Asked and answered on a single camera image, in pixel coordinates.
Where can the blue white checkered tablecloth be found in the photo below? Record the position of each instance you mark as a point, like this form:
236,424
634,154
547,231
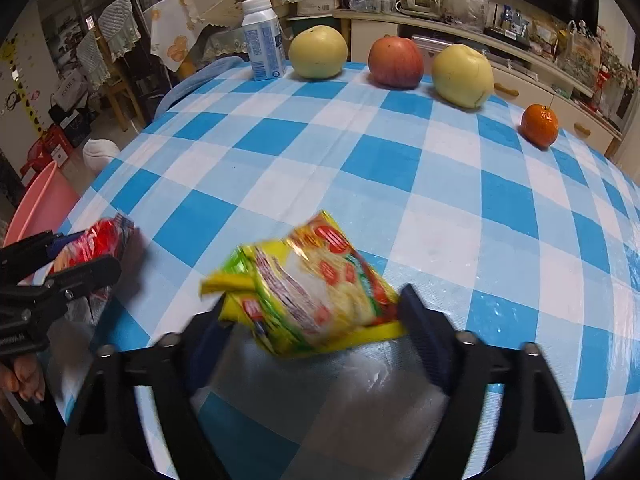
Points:
400,185

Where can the yellow pear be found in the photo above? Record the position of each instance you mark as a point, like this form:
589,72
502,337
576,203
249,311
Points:
318,52

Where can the person's left hand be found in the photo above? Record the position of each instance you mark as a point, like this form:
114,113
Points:
22,377

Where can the blue padded chair back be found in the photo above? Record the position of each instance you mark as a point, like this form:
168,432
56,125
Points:
195,85

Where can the yellow noodle wrapper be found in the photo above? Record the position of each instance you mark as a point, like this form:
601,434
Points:
310,285

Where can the dining table orange-print cloth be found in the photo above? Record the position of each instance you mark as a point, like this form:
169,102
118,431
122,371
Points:
175,35

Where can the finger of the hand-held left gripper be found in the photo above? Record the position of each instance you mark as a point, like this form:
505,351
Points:
85,275
30,252

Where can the white blue label bottle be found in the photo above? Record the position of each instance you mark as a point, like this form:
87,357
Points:
264,40

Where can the clear printed gift bag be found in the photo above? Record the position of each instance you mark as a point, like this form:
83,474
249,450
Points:
580,50

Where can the stack of red boxes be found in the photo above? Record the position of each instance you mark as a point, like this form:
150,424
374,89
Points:
47,147

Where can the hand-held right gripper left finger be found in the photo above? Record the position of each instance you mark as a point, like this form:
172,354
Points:
205,355

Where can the grey cushioned stool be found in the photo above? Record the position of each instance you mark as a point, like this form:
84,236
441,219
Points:
100,152

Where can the red apple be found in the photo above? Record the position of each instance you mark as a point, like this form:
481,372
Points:
395,62

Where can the cream sideboard cabinet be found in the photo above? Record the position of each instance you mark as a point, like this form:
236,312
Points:
525,80

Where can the giraffe height wall sticker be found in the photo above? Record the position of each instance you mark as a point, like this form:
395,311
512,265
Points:
20,85

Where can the orange tangerine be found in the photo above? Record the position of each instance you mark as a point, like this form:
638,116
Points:
540,125

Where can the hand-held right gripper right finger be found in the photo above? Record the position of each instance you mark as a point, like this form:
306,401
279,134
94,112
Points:
430,345

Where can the red snack wrapper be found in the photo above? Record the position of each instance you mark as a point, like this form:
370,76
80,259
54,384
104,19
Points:
100,240

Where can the clear plastic bag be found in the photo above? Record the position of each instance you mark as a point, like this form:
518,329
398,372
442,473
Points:
465,2

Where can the green lace cloth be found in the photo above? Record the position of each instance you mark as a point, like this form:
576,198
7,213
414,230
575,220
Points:
225,42

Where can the pink plastic bin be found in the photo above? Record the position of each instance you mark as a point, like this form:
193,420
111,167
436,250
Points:
37,205

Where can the yellow apple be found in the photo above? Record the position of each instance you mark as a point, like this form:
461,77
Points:
462,77

